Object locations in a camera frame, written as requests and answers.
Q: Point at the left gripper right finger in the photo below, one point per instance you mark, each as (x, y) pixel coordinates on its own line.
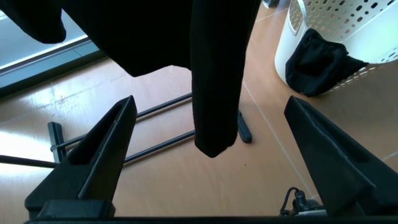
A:
(348, 174)

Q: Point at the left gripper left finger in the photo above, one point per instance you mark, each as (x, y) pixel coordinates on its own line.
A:
(93, 168)

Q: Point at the black shorts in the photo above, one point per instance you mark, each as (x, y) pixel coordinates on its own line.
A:
(214, 77)

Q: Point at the black clothes rack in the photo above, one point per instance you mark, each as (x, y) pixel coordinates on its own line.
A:
(161, 144)

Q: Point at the white laundry basket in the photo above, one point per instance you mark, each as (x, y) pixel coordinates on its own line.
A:
(367, 37)

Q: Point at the black garment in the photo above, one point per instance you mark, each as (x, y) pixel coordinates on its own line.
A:
(317, 65)

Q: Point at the window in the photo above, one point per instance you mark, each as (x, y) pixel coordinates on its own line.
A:
(31, 65)

